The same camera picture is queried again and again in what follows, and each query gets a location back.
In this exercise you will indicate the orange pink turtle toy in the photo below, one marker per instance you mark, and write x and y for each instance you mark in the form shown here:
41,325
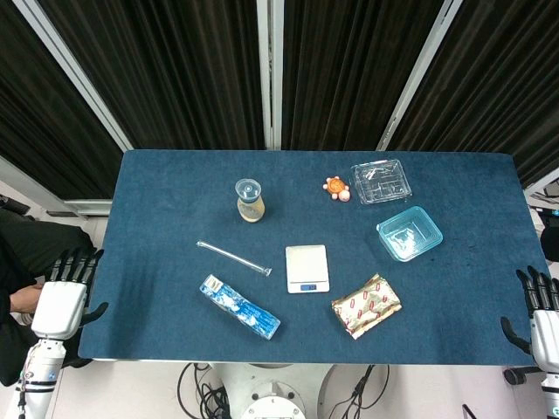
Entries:
336,187

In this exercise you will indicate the black pleated curtain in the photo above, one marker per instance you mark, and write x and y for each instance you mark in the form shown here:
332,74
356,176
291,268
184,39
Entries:
39,131
502,87
174,74
345,74

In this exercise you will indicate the person in black clothing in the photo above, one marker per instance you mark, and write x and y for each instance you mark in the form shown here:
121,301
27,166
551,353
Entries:
26,238

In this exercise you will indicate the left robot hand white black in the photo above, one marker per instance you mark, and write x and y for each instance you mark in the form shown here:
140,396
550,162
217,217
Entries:
59,307

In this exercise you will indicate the white frame post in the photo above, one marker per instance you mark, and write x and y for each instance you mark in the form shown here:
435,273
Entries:
70,65
419,74
271,74

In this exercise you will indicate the blue white snack box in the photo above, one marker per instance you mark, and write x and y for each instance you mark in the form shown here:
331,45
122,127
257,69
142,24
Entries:
240,307

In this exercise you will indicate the teal rimmed plastic container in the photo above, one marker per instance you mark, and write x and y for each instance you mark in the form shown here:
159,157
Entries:
409,233

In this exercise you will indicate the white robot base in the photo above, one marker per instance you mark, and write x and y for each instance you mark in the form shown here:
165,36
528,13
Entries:
271,384

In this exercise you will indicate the gold red foil package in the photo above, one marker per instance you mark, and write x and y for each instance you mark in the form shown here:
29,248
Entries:
367,305

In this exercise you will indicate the silver digital kitchen scale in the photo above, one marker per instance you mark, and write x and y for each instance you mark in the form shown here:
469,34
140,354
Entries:
306,266

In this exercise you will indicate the black chair base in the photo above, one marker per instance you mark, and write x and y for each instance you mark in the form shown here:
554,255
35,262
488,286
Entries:
519,374

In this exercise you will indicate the wrapped transparent straw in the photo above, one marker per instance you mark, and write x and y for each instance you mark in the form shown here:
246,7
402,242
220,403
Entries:
233,257

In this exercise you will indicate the right robot arm silver white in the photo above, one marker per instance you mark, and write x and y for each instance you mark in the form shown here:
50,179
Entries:
551,393

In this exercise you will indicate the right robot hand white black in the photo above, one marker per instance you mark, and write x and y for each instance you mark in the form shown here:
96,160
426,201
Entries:
546,325

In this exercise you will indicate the small glass jar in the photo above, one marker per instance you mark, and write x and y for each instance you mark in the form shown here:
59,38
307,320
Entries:
250,205

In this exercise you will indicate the left robot arm silver white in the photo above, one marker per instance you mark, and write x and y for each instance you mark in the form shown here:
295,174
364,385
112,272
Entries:
41,371

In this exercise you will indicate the clear plastic clamshell box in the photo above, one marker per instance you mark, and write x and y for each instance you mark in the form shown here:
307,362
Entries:
381,181

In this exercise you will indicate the blue table cloth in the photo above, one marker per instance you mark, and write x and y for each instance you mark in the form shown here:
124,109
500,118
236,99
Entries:
166,218

